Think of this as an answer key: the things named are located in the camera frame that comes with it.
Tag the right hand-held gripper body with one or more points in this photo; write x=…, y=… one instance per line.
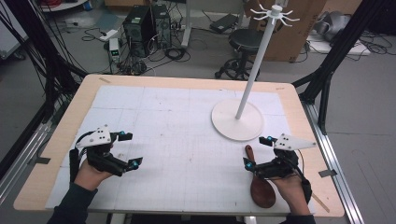
x=291, y=142

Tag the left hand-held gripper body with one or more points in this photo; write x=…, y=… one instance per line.
x=95, y=138

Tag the brown wooden spoon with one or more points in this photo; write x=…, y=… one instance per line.
x=263, y=193

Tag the person's left hand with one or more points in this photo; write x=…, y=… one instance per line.
x=90, y=177

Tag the person's right hand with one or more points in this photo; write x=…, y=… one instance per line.
x=291, y=193

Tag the white hook rack stand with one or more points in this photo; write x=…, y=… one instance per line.
x=236, y=124

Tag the white grid mat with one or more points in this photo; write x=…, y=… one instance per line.
x=174, y=140

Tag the black tape piece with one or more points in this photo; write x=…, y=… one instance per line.
x=327, y=173
x=42, y=160

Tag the white device with green display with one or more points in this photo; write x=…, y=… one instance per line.
x=114, y=49

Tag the white power strip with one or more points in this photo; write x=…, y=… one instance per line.
x=108, y=34

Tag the black round stool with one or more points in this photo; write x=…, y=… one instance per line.
x=246, y=39

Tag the brown cardboard box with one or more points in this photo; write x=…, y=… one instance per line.
x=295, y=37

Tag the white flat board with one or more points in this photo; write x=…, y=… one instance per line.
x=342, y=48

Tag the large black computer tower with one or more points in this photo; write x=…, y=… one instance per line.
x=138, y=28

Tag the slim black computer tower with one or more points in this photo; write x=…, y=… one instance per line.
x=162, y=25

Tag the grey bundled cover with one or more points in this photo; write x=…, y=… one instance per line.
x=334, y=25

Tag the black flat laptop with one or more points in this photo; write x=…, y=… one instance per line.
x=223, y=23

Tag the white desk leg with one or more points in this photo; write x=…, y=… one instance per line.
x=186, y=23

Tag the aluminium rail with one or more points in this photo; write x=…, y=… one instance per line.
x=336, y=168
x=21, y=158

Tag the black metal frame stand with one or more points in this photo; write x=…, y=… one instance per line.
x=46, y=56
x=330, y=62

